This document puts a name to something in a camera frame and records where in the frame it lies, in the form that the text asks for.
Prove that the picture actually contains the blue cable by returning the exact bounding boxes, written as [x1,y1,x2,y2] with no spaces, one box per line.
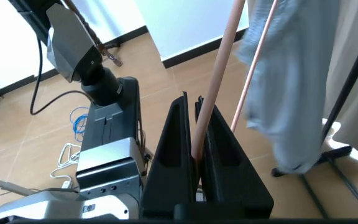
[69,106,90,143]

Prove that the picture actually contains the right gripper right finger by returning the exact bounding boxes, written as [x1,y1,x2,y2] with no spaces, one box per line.
[195,95,275,218]

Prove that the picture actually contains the black cable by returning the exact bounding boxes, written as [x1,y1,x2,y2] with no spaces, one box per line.
[29,37,93,116]

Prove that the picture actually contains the white cable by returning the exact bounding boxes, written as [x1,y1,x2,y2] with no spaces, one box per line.
[48,142,82,189]

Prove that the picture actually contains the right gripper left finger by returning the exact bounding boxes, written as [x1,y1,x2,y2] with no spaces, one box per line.
[140,91,198,218]

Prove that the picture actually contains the pink clothes hanger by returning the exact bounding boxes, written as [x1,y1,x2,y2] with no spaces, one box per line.
[191,0,279,162]

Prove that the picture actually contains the pale grey garment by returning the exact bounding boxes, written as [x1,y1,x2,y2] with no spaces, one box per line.
[234,0,341,175]

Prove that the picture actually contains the black clothes rack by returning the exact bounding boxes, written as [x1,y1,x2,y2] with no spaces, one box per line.
[271,7,358,218]

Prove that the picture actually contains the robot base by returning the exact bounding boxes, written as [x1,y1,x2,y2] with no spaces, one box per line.
[0,76,145,220]

